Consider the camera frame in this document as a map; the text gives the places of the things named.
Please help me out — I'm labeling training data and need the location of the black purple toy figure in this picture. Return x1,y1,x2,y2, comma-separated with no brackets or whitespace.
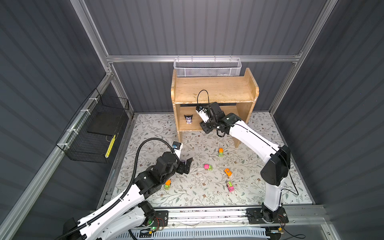
184,115,193,125

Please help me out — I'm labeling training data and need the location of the pink green toy bus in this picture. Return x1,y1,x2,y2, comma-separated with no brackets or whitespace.
226,181,235,192

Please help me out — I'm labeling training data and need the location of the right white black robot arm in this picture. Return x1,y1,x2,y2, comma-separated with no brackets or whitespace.
196,102,291,223

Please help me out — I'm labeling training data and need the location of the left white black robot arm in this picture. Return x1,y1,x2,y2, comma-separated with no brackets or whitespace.
57,152,193,240

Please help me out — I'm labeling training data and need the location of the wooden two-tier shelf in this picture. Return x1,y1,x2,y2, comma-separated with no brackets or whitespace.
171,68,259,142

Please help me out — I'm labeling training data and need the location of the orange green toy car near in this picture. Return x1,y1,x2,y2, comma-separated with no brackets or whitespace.
164,180,172,190

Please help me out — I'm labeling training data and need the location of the pink green toy car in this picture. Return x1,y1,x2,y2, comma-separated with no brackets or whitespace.
204,164,213,171

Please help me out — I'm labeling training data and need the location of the yellow green marker strip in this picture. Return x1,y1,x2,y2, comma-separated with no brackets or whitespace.
105,135,117,159

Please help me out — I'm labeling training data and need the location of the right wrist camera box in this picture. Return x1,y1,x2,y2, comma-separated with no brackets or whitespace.
196,105,210,123

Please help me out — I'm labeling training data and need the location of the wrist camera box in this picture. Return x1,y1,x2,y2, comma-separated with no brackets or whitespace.
172,141,183,159
196,105,210,123

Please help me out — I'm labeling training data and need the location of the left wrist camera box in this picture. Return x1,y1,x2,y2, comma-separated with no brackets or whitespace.
172,141,183,159

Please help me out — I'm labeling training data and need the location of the left black corrugated cable hose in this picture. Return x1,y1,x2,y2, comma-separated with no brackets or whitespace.
56,137,175,240

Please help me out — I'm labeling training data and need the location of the white wire mesh basket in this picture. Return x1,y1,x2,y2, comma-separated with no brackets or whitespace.
173,58,242,78

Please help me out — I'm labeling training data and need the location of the black wire wall basket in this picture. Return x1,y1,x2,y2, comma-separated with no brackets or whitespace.
57,90,131,164

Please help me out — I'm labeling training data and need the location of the white ventilated cable duct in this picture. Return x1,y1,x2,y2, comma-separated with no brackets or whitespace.
132,227,271,240

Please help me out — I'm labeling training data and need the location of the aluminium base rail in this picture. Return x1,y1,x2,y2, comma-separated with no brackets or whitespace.
86,204,328,230

